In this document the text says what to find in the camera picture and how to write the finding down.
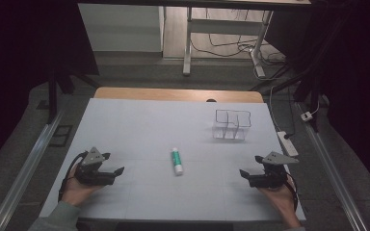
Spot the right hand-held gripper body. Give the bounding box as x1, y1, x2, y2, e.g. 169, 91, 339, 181
248, 151, 300, 190

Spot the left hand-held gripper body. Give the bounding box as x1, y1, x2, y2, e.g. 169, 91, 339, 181
73, 146, 117, 187

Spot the clear plastic divided organizer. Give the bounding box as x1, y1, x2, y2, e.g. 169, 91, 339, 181
211, 109, 252, 141

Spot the green and white glue stick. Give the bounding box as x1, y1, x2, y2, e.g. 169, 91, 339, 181
171, 146, 185, 177

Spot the person's right hand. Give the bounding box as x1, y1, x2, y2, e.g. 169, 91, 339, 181
257, 175, 298, 222

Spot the person's left hand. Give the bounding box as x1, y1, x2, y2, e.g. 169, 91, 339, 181
60, 166, 104, 207

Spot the white power strip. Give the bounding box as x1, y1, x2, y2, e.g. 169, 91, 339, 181
276, 130, 300, 158

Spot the black floor plate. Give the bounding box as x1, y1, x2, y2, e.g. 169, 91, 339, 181
48, 124, 74, 148

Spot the white table mat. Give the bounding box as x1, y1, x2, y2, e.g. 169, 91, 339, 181
39, 97, 306, 222

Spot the black metal stand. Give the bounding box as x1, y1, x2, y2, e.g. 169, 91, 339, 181
250, 38, 327, 133
45, 62, 102, 125

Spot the dark curtain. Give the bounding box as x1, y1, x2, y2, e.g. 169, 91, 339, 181
0, 0, 100, 176
264, 0, 370, 200

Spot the white cabinet panel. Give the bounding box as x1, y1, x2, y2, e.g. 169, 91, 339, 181
77, 3, 166, 53

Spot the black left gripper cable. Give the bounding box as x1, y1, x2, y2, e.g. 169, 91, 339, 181
58, 151, 89, 202

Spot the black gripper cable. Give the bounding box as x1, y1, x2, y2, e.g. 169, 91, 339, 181
284, 171, 301, 213
58, 151, 89, 202

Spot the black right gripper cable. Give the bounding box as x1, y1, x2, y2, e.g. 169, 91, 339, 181
284, 171, 301, 213

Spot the white floor cable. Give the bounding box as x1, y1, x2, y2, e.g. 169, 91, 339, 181
237, 44, 321, 134

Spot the aluminium rail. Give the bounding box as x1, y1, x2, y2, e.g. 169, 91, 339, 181
296, 101, 369, 231
0, 109, 66, 231

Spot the black floor cable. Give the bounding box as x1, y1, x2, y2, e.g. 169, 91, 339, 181
190, 8, 285, 65

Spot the white metal desk frame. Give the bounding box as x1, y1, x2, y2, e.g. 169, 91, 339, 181
182, 6, 275, 79

